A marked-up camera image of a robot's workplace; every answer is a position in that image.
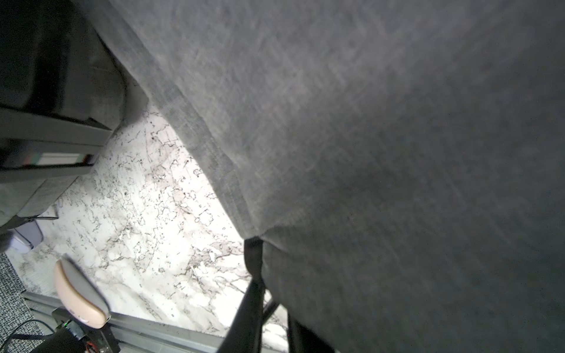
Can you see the lilac computer mouse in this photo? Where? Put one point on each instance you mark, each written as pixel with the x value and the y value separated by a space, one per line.
pixel 23 239

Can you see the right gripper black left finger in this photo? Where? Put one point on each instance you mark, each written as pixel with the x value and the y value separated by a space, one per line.
pixel 245 333

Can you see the grey laptop bag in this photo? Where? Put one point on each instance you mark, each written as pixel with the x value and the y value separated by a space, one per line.
pixel 395 168
pixel 63 96

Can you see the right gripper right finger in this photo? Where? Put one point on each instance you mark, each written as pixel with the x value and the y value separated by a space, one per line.
pixel 302 340

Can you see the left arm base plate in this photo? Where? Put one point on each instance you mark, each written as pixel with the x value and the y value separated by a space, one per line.
pixel 72 336

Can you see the pink computer mouse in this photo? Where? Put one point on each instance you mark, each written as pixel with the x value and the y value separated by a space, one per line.
pixel 79 296

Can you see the aluminium front rail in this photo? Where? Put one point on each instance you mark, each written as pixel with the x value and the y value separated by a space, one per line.
pixel 132 334

